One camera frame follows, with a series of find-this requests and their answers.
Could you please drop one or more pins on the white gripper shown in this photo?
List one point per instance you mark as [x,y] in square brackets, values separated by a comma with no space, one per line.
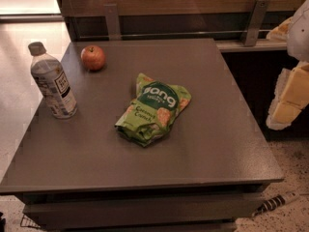
[299,33]

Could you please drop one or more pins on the red apple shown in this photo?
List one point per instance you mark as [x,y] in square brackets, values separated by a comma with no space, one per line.
[93,58]

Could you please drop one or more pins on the green snack bag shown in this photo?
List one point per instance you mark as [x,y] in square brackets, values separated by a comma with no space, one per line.
[153,112]

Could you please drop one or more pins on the striped object on floor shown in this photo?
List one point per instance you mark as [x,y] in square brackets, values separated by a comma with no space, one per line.
[276,202]

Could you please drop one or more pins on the grey square table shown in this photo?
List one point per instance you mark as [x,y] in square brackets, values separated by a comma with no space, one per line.
[162,140]

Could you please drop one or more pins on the clear plastic water bottle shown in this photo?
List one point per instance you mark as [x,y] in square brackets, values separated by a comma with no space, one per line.
[52,81]

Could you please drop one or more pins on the right metal wall bracket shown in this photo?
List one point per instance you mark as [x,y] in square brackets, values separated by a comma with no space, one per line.
[250,35]

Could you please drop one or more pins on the metal wall bracket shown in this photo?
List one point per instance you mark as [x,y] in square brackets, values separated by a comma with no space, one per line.
[112,22]
[250,35]

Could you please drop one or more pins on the left metal wall bracket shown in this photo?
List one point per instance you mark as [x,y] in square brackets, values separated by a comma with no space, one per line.
[112,22]

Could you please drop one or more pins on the wire rack under table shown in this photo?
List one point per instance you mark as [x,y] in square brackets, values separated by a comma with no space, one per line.
[28,223]

